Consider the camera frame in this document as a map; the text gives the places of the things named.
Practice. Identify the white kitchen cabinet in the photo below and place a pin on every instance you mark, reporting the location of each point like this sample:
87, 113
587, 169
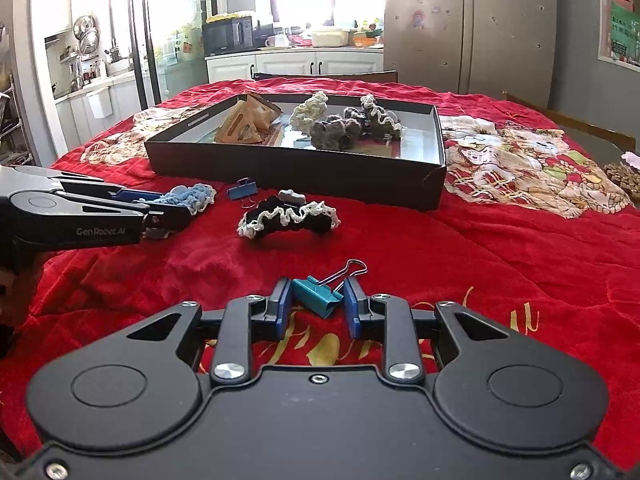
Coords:
290, 65

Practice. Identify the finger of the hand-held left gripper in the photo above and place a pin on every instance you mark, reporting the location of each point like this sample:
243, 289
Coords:
130, 195
170, 217

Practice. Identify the black microwave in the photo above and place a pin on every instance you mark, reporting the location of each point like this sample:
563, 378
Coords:
227, 36

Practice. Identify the pink white wrapper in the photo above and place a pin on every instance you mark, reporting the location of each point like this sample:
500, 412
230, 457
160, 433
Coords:
631, 159

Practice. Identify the brown knitted scrunchie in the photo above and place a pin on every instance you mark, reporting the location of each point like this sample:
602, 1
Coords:
332, 135

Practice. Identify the wooden bead mat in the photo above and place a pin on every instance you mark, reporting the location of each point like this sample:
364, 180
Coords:
622, 176

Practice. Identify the grey hair clip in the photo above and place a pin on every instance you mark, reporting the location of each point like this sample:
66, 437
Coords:
290, 196

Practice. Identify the cream storage container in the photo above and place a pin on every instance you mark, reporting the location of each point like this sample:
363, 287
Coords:
330, 38

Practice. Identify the black scrunchie with cream trim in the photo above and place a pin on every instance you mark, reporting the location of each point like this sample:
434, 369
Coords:
310, 220
375, 122

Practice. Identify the silver double-door refrigerator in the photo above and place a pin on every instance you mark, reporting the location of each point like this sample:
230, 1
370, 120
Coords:
425, 35

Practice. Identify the sliding glass door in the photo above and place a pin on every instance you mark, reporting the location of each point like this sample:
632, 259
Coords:
150, 35

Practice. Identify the red printed blanket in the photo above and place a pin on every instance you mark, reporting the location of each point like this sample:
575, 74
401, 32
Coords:
500, 260

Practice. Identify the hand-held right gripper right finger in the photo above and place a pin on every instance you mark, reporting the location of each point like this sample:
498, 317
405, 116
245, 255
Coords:
352, 310

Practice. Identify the black shallow box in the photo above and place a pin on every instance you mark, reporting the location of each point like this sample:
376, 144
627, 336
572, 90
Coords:
300, 175

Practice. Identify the brown triangular packet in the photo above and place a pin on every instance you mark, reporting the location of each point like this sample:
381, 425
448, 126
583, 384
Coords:
265, 109
237, 127

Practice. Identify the white cup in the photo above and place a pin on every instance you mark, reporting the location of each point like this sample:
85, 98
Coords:
277, 41

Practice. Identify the cream knitted scrunchie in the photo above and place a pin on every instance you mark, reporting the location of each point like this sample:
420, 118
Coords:
307, 110

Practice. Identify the white hanging bin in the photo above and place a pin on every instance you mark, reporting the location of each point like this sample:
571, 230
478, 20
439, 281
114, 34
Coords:
98, 102

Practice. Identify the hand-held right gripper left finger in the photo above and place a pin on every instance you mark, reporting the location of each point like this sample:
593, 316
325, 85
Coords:
282, 310

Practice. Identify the blue binder clip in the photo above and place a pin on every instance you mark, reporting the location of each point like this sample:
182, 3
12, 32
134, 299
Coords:
240, 191

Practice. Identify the green sign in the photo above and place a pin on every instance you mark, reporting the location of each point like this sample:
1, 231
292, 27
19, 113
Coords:
625, 32

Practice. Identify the teal binder clip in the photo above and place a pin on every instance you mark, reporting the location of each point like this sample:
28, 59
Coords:
317, 297

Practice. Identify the blue knitted scrunchie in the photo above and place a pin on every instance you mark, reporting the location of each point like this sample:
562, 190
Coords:
192, 196

